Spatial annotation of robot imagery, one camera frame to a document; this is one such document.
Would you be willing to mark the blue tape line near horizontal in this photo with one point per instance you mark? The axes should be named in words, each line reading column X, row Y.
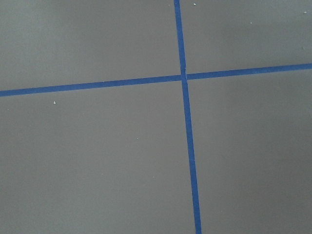
column 138, row 81

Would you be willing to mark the blue tape line far-right vertical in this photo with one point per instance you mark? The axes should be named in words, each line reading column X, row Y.
column 188, row 118

